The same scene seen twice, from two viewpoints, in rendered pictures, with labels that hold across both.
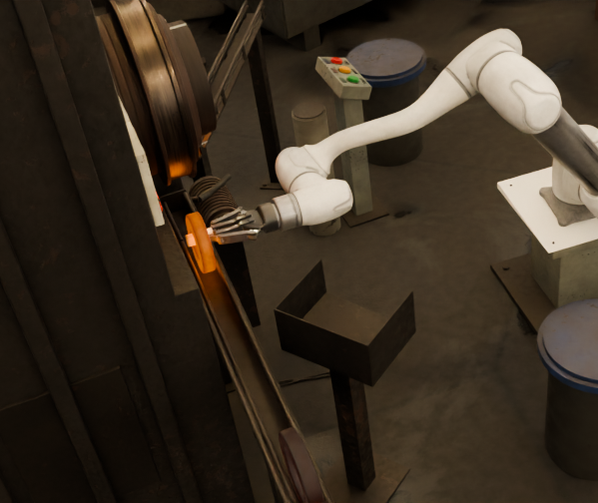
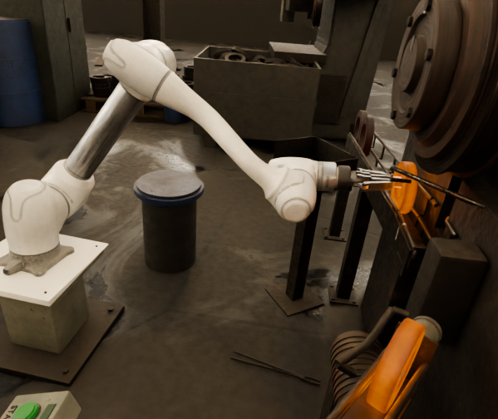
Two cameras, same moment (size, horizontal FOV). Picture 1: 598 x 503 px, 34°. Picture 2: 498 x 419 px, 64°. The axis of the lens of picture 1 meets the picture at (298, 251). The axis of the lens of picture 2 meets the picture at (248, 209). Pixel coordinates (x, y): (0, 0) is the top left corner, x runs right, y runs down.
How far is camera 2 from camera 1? 3.32 m
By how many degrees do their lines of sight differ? 110
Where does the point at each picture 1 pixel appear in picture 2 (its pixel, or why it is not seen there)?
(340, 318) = not seen: hidden behind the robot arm
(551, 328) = (184, 192)
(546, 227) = (81, 255)
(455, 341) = (168, 341)
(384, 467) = (277, 294)
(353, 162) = not seen: outside the picture
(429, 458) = (249, 288)
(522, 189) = (44, 285)
